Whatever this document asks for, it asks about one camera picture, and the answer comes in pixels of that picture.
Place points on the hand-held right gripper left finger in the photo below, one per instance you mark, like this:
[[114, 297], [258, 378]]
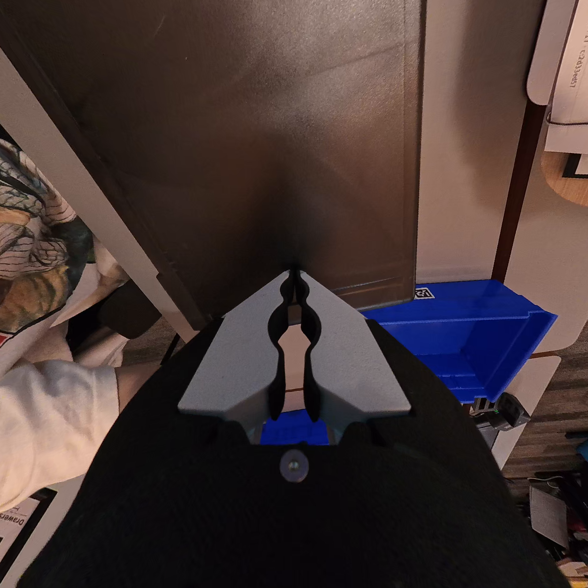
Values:
[[229, 367]]

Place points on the person's right forearm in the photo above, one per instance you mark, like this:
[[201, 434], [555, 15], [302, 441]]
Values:
[[133, 386]]

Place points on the grey flat sheet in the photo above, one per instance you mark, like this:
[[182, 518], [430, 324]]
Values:
[[549, 514]]

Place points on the grey desk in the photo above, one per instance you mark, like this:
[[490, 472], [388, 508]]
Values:
[[468, 138]]

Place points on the wooden instruction board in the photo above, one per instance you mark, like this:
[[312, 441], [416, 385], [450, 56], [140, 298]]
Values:
[[565, 183]]

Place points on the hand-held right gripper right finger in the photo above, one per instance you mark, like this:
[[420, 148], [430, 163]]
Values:
[[358, 367]]

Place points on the black framed instruction sheet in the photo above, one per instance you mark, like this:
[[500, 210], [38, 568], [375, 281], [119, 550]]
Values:
[[18, 523]]

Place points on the blue plastic bin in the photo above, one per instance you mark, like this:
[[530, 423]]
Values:
[[459, 330]]

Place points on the black charger case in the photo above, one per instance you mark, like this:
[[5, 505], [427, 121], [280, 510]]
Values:
[[510, 411]]

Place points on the black storage cabinet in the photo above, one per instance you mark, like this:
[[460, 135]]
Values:
[[229, 138]]

